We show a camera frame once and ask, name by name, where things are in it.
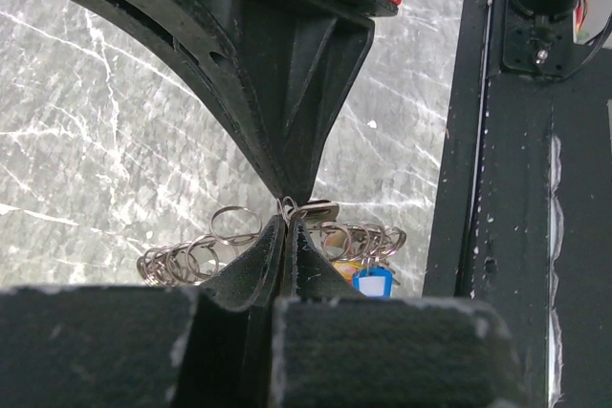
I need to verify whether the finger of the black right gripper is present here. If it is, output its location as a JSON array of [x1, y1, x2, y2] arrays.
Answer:
[[71, 0, 292, 197]]

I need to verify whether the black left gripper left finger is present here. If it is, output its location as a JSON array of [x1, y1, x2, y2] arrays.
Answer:
[[0, 214, 287, 408]]

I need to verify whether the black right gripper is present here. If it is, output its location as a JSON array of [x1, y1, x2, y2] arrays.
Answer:
[[233, 0, 402, 203]]

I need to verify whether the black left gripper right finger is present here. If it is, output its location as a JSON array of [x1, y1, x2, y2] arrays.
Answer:
[[270, 220, 530, 407]]

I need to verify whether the round metal key ring plate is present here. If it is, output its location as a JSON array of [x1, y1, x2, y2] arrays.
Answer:
[[136, 197, 407, 288]]

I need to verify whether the yellow key tag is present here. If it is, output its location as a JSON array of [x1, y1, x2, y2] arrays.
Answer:
[[333, 261, 363, 285]]

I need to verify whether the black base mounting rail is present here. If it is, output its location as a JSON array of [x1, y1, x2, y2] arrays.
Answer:
[[424, 0, 611, 407]]

